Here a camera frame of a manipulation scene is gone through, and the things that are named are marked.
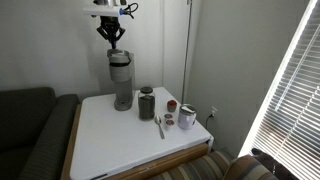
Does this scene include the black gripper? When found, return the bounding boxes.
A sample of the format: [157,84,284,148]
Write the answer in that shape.
[96,15,127,50]

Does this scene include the grey coffee machine lid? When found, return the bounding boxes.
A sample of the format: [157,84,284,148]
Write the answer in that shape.
[106,48,133,65]

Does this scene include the grey coffee machine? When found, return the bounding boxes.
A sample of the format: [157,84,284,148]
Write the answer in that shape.
[108,53,135,112]

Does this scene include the glass jar of coffee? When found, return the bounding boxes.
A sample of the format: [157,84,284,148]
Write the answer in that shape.
[137,86,156,121]

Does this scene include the thin metal lamp pole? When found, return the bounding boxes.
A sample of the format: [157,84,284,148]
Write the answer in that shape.
[180,0,194,104]

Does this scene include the small red cup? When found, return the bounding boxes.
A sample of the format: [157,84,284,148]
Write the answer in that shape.
[166,99,178,113]

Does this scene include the metal spoon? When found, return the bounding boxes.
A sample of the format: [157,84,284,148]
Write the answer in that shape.
[154,115,166,140]

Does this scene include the white plastic board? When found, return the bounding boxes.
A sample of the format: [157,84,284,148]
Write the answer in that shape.
[69,87,212,180]

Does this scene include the pale lidded grinder cup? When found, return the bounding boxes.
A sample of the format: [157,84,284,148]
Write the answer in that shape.
[177,103,198,131]

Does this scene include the dark grey fabric couch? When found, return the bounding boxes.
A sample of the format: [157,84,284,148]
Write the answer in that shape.
[0,87,81,180]

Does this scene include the striped fabric couch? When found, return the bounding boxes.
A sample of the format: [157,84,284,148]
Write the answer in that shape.
[146,148,241,180]

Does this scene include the striped couch pillow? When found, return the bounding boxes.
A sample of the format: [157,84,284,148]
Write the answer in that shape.
[221,154,279,180]

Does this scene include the white window blinds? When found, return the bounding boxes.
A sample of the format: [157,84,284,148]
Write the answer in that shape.
[251,0,320,180]

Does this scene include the dark brown cushion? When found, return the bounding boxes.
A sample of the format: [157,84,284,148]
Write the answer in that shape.
[251,148,299,180]

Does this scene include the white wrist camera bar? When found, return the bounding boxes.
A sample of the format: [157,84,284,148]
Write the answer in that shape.
[82,6,129,18]

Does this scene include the black camera cable loop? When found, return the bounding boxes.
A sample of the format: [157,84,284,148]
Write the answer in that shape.
[121,2,139,20]

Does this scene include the black plugged power cable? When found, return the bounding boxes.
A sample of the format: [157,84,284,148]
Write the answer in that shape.
[204,113,215,131]

